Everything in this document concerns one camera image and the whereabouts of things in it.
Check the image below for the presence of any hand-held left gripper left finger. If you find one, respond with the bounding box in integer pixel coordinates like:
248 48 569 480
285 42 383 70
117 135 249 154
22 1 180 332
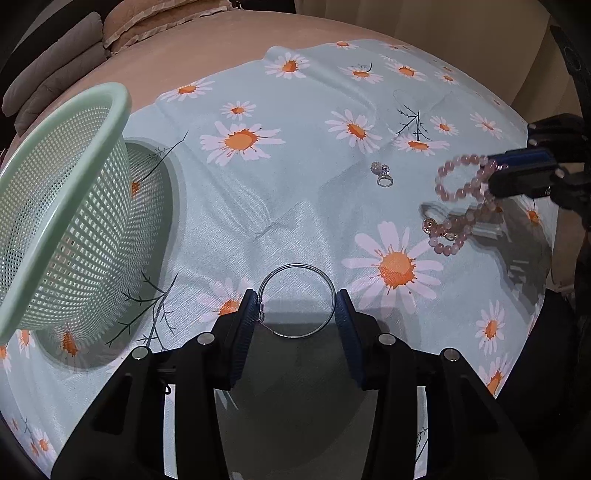
51 288 266 480

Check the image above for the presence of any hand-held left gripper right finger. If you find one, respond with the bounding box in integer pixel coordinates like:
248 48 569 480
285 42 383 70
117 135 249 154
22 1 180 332
335 288 542 480

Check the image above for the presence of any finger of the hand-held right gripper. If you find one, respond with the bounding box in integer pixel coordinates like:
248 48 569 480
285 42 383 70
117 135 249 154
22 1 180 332
489 114 588 171
488 167 591 206

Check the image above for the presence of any pink bead bracelet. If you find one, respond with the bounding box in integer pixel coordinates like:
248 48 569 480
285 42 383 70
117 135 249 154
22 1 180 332
422 154 505 256

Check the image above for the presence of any silver hoop bangle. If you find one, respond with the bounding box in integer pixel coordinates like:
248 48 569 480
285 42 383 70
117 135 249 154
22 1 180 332
257 263 337 339

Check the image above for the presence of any small pearl jewelry piece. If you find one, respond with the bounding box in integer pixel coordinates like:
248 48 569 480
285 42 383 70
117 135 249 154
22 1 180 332
370 161 394 188

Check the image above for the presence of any green plastic mesh basket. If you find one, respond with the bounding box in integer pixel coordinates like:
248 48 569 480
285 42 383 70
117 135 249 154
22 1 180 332
0 82 179 345

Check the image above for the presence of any beige curtain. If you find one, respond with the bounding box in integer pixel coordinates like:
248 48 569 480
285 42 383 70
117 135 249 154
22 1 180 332
517 0 562 125

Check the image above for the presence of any light blue daisy cloth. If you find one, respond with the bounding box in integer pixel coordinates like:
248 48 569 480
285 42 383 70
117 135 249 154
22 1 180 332
0 39 555 480

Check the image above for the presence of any grey folded blanket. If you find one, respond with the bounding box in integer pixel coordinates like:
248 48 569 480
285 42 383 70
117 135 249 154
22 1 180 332
2 11 103 109
16 44 110 137

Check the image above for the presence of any beige frilled pillow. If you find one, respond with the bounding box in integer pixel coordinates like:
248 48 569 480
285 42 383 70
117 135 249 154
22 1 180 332
102 16 195 49
105 0 232 24

